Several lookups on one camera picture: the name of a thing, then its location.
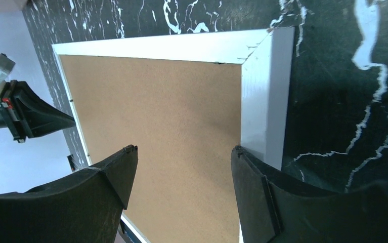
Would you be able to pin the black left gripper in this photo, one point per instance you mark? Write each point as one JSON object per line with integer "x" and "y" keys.
{"x": 26, "y": 115}

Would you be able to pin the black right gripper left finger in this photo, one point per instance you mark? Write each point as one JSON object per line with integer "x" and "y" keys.
{"x": 85, "y": 206}

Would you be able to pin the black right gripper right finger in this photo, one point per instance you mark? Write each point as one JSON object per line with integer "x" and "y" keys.
{"x": 276, "y": 207}

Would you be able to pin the brown backing board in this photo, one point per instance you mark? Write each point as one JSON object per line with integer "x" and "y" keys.
{"x": 184, "y": 117}

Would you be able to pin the white picture frame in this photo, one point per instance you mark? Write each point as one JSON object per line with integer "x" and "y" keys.
{"x": 265, "y": 57}

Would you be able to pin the pink plastic storage box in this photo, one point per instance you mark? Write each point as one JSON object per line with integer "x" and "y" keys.
{"x": 12, "y": 5}

